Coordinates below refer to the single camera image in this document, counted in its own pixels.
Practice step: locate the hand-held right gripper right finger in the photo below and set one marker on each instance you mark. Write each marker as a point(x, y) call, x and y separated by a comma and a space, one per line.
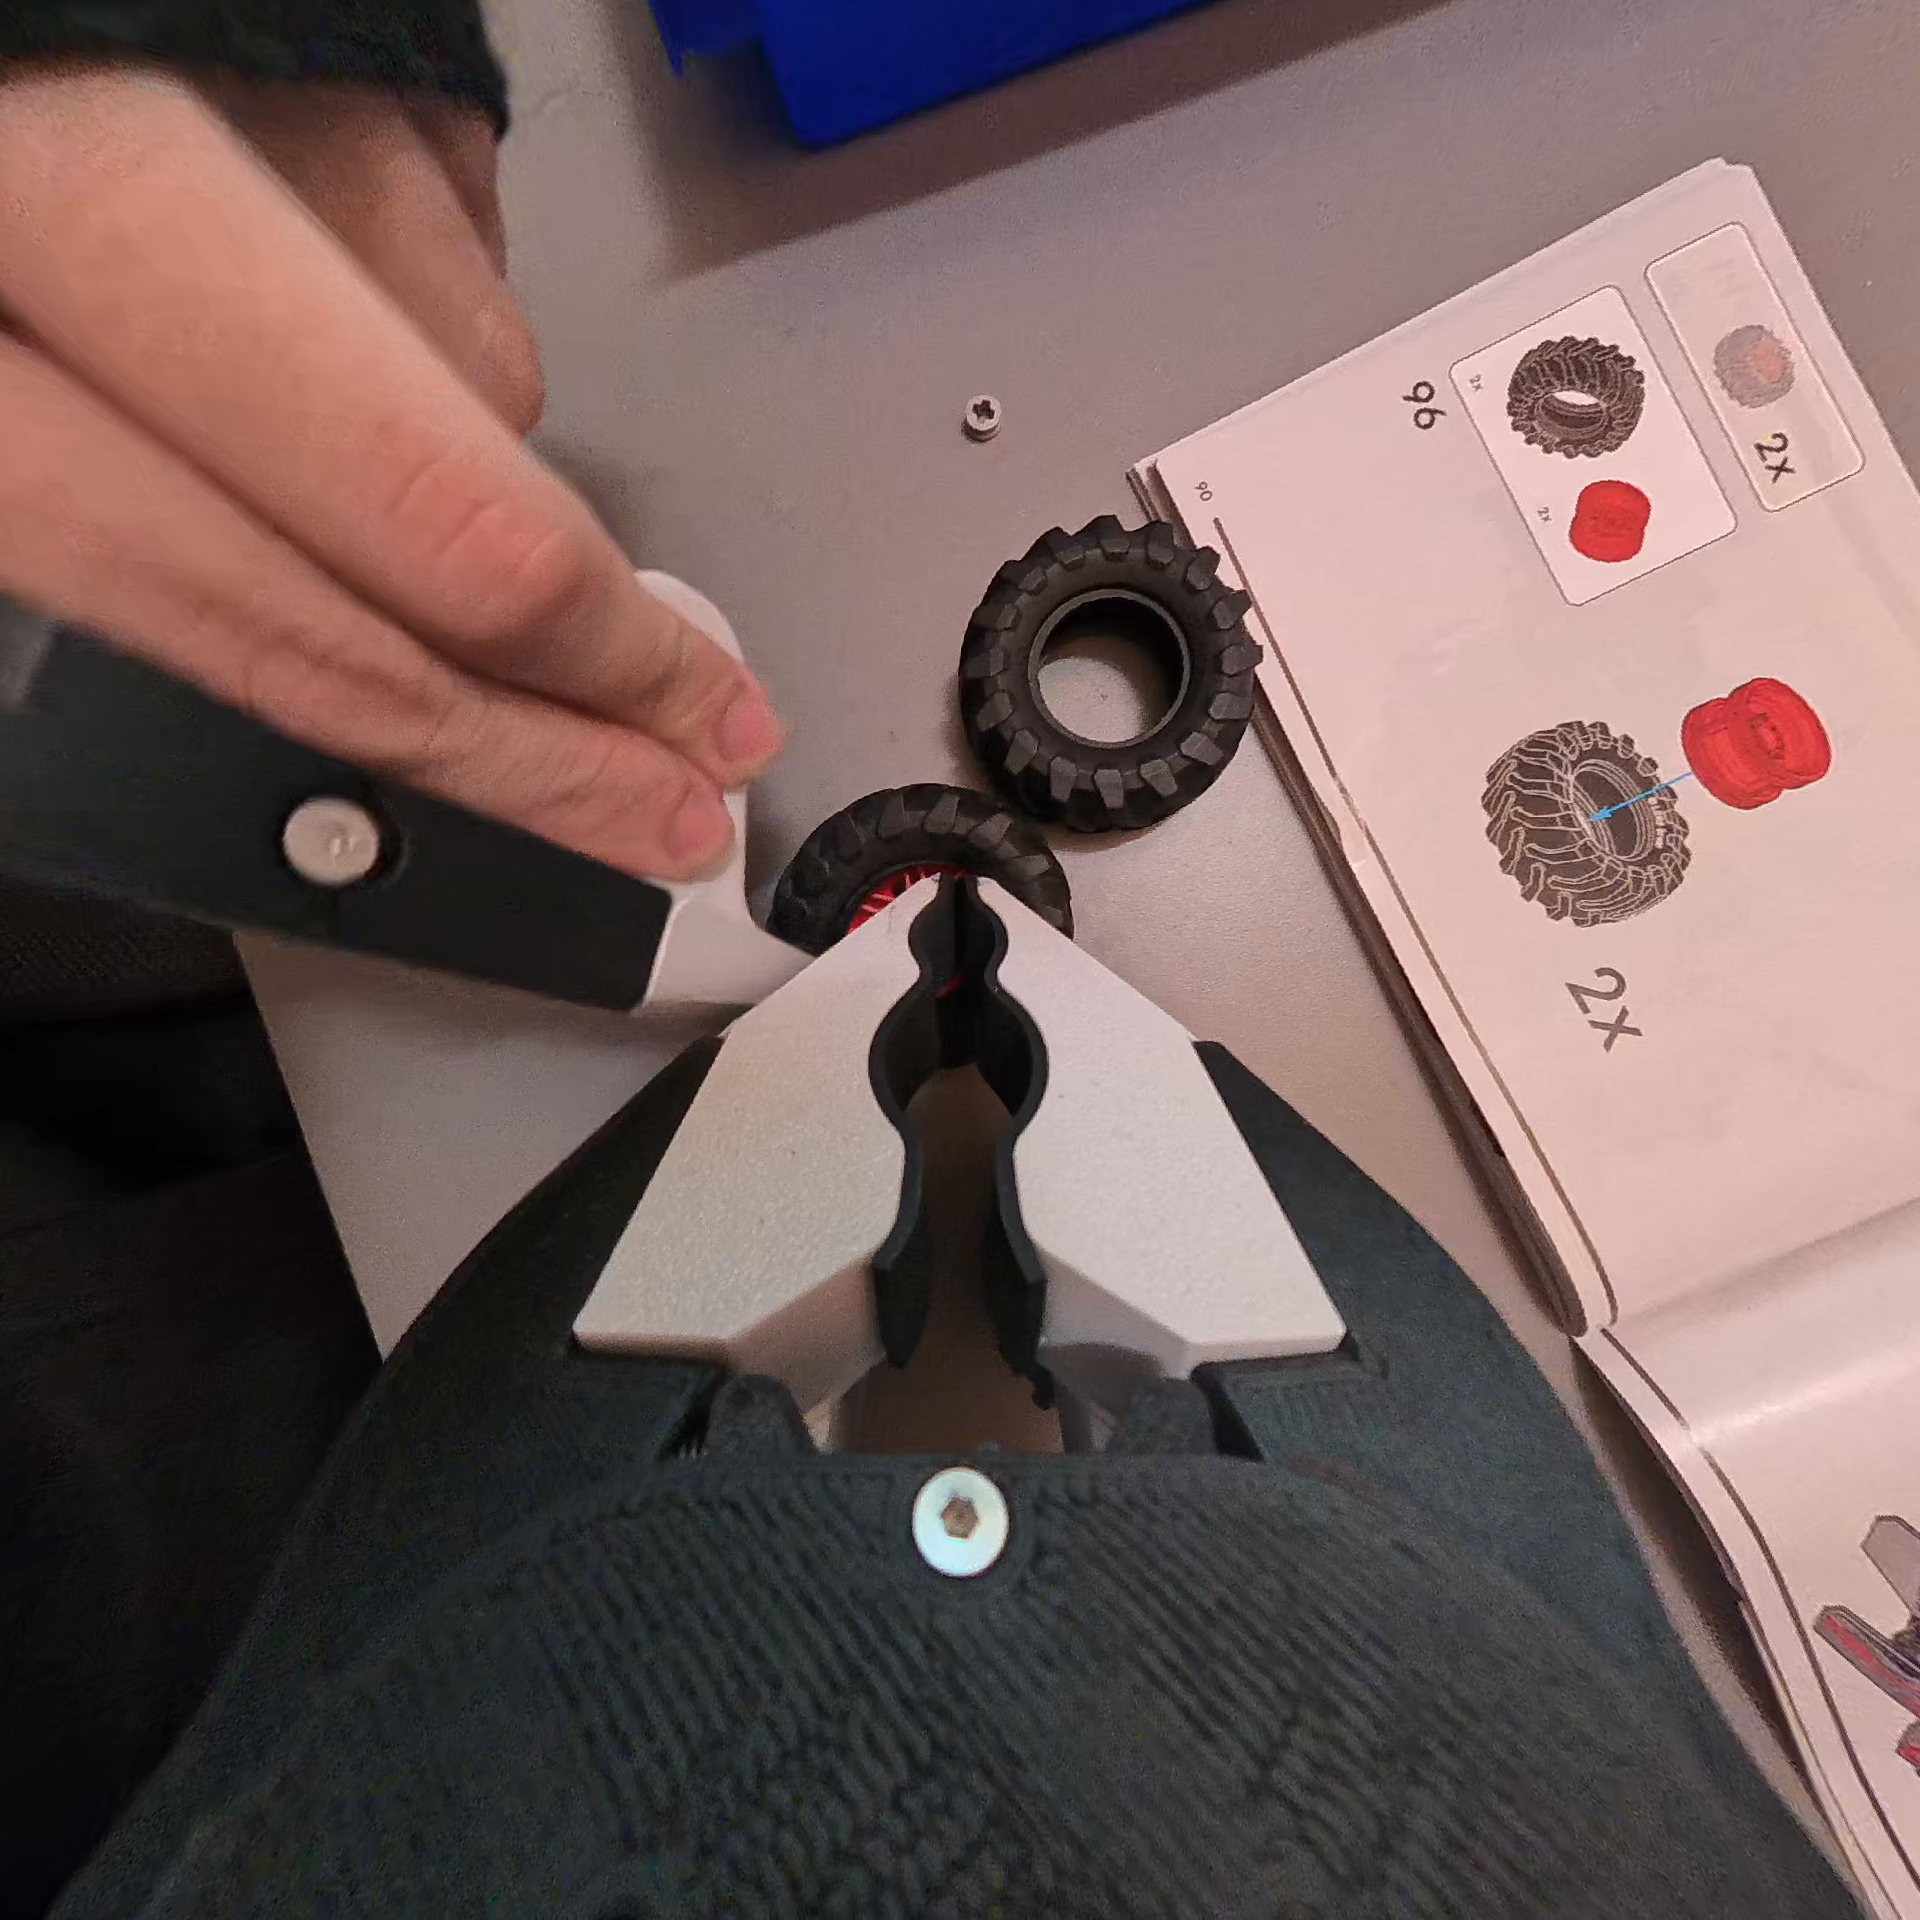
point(1155, 1200)

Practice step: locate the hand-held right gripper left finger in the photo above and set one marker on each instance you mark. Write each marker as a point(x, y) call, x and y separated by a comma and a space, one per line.
point(750, 1185)

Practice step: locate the black toy wheel red rim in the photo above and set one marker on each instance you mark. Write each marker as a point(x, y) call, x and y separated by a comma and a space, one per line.
point(901, 826)

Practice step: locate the black toy tire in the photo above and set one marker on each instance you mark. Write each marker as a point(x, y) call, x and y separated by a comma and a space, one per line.
point(1003, 720)

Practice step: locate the grey desk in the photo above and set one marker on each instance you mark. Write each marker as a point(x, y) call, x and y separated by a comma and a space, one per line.
point(840, 299)

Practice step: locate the person's left hand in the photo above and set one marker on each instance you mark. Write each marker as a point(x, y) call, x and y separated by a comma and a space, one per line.
point(300, 493)

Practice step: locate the small grey toy bushing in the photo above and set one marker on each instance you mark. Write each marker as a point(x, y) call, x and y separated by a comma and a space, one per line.
point(984, 416)

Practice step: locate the person's dark clothing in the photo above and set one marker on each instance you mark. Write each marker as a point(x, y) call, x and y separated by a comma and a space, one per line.
point(120, 1348)

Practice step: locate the white instruction booklet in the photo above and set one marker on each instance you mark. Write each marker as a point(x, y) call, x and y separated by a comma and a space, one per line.
point(1500, 629)

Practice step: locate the blue plastic bin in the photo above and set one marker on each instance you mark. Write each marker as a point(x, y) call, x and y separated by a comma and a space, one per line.
point(901, 60)

